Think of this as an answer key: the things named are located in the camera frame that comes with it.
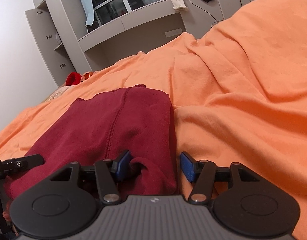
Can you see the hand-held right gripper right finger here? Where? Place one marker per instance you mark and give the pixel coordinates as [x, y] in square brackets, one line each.
[187, 166]

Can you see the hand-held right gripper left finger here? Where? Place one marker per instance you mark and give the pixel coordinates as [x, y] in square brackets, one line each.
[123, 165]

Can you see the dark red pants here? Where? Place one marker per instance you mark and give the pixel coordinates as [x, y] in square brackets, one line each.
[113, 135]

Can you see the person's left hand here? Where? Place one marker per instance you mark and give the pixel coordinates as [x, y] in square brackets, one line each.
[6, 213]

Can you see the patterned bed sheet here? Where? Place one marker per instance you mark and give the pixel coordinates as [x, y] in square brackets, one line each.
[56, 94]

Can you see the orange blanket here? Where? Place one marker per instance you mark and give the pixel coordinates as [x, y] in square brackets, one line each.
[231, 92]

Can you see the bright red cloth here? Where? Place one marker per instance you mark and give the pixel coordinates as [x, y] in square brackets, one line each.
[74, 78]

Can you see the grey cabinet with drawers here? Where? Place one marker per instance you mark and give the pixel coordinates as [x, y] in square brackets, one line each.
[52, 37]

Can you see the grey window ledge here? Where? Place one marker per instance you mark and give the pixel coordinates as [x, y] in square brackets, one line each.
[133, 27]

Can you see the light blue curtain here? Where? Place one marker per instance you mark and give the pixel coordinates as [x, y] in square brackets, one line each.
[86, 2]

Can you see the white wall socket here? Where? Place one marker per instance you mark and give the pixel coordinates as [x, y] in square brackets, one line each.
[173, 33]

